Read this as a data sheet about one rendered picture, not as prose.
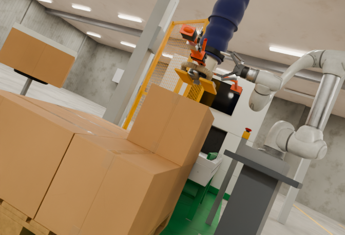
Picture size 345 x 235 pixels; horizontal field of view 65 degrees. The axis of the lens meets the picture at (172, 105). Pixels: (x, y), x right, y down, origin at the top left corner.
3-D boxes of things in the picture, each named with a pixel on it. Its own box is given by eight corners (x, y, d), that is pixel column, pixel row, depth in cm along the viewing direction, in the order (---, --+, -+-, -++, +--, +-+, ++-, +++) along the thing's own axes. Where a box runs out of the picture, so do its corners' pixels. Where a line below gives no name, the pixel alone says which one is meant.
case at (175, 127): (152, 142, 231) (171, 100, 234) (194, 162, 221) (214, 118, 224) (126, 139, 174) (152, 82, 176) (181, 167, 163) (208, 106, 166)
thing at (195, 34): (182, 38, 151) (186, 30, 151) (194, 42, 149) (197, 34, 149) (178, 32, 143) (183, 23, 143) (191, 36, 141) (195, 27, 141)
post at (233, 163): (205, 220, 276) (244, 131, 283) (211, 224, 274) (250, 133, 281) (204, 222, 270) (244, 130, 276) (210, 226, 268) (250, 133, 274)
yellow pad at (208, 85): (204, 90, 217) (207, 84, 218) (215, 95, 215) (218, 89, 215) (198, 79, 185) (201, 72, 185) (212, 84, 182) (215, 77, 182)
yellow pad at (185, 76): (183, 82, 223) (185, 76, 223) (194, 86, 220) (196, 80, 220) (173, 70, 190) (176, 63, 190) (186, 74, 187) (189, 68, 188)
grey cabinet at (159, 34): (152, 53, 345) (161, 32, 347) (155, 55, 343) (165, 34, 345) (147, 47, 325) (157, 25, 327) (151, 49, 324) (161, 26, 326)
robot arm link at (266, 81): (257, 73, 160) (250, 91, 169) (284, 83, 156) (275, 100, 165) (262, 65, 168) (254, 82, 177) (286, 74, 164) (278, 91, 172)
